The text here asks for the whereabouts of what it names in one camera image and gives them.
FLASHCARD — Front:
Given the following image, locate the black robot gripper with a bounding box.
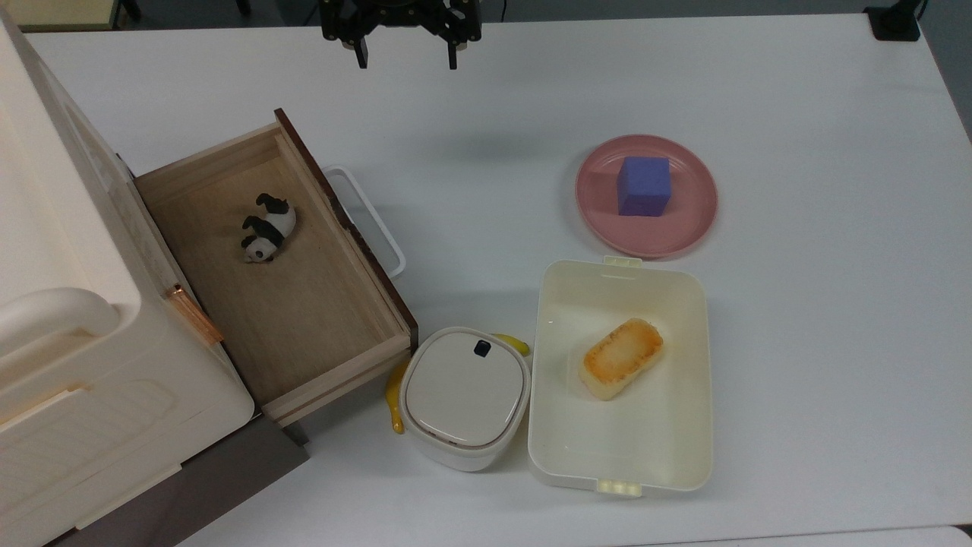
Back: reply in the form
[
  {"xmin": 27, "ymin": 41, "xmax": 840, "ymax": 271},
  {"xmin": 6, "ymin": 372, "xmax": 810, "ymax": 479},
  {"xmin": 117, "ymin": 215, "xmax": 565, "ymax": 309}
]
[{"xmin": 319, "ymin": 0, "xmax": 483, "ymax": 71}]

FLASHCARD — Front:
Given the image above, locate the wooden drawer with white handle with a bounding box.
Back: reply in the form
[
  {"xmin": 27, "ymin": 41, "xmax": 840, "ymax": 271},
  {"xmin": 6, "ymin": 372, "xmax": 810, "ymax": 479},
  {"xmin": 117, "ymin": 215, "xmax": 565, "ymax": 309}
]
[{"xmin": 135, "ymin": 108, "xmax": 418, "ymax": 428}]

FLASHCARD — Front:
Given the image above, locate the small panda toy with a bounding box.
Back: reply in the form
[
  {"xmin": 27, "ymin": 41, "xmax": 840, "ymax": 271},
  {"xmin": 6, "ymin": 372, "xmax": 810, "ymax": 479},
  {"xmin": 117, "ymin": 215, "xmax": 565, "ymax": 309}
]
[{"xmin": 241, "ymin": 193, "xmax": 297, "ymax": 264}]

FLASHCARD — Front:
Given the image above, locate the purple cube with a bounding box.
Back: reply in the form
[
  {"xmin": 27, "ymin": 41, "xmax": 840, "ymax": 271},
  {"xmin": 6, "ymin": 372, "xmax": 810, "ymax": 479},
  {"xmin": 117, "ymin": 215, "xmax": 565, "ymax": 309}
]
[{"xmin": 617, "ymin": 157, "xmax": 673, "ymax": 218}]

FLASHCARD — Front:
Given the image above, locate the pink round plate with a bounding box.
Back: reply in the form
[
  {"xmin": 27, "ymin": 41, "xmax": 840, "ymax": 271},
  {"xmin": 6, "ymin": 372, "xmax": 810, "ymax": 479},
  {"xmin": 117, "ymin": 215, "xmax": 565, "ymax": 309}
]
[{"xmin": 575, "ymin": 134, "xmax": 719, "ymax": 259}]

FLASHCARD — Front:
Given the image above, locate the copper latch on storage box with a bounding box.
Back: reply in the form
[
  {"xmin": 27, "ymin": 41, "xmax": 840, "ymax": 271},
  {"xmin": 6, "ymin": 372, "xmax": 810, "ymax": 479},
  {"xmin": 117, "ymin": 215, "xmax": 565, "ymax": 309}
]
[{"xmin": 166, "ymin": 285, "xmax": 225, "ymax": 346}]

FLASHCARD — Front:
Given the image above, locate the white lidded canister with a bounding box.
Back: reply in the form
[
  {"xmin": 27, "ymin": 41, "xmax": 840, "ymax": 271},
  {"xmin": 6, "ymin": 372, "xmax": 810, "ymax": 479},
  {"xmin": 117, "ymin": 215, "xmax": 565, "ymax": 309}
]
[{"xmin": 398, "ymin": 327, "xmax": 532, "ymax": 473}]

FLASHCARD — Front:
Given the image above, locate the yellow banana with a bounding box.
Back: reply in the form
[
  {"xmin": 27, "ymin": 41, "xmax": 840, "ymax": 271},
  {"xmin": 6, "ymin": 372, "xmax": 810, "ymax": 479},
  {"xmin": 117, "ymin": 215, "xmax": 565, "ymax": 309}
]
[{"xmin": 385, "ymin": 333, "xmax": 532, "ymax": 435}]

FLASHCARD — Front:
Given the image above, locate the cream plastic storage box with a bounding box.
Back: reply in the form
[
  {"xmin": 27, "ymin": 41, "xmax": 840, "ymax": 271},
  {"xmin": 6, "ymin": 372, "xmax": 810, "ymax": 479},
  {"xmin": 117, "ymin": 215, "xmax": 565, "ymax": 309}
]
[{"xmin": 0, "ymin": 8, "xmax": 255, "ymax": 547}]

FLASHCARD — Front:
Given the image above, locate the toasted bread piece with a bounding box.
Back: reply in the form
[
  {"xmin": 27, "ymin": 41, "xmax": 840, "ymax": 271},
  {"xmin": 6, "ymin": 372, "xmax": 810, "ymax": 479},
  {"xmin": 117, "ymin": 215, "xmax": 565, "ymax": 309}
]
[{"xmin": 579, "ymin": 318, "xmax": 665, "ymax": 401}]

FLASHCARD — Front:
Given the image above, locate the cream rectangular lunch box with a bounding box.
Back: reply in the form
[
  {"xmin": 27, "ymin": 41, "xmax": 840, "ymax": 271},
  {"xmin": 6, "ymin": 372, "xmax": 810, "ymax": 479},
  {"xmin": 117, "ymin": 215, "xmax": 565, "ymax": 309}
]
[{"xmin": 527, "ymin": 256, "xmax": 715, "ymax": 498}]

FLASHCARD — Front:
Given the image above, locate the dark brown wooden cabinet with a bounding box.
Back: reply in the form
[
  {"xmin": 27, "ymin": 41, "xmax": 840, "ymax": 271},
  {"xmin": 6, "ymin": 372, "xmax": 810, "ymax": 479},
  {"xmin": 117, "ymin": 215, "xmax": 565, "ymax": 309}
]
[{"xmin": 46, "ymin": 414, "xmax": 311, "ymax": 547}]

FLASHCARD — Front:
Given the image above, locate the black table clamp mount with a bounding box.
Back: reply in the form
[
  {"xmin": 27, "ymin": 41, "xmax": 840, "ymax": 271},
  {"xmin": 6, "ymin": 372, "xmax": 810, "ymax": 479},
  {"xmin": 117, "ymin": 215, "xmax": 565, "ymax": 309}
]
[{"xmin": 864, "ymin": 0, "xmax": 923, "ymax": 42}]

